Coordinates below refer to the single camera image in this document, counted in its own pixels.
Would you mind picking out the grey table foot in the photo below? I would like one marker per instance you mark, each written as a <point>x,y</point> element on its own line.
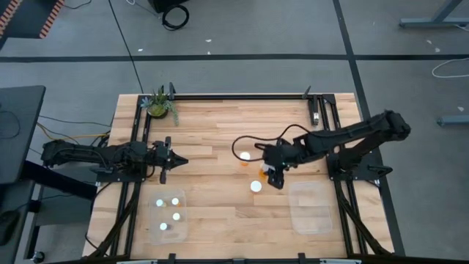
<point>454,120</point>

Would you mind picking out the black platform with striped edges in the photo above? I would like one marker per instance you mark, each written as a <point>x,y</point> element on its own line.
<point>25,18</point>

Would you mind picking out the black aluminium table frame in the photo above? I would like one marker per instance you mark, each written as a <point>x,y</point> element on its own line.
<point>238,97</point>

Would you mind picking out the grey table leg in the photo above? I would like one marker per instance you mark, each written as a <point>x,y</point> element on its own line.
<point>421,22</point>

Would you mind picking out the black desk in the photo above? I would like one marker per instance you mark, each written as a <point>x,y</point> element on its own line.
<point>22,128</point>

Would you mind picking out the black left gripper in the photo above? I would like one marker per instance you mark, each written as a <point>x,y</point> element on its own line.
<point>159,155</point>

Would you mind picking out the small orange pill bottle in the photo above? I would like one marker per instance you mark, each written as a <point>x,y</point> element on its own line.
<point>175,201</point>

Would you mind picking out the clear plastic bin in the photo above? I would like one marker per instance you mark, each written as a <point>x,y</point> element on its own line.
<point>310,209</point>
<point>179,236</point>

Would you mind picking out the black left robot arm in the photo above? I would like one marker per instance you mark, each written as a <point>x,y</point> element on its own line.
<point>91,152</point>

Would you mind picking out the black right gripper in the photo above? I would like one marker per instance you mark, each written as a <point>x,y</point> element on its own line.
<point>278,157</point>

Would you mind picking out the large orange pill bottle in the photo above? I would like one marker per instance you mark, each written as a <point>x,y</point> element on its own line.
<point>255,186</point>
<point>159,202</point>
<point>244,156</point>
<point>262,174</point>

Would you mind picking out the small pale pill bottle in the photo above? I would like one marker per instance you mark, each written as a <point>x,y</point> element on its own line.
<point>176,216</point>

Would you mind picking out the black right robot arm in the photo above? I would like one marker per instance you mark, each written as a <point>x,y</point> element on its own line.
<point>348,133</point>

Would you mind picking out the potted succulent plant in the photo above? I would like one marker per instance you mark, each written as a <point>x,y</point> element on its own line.
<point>157,108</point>

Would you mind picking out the black caster wheel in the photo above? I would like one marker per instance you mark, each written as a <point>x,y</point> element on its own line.
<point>37,256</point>

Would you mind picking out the black box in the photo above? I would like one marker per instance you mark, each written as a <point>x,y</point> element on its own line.
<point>161,4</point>

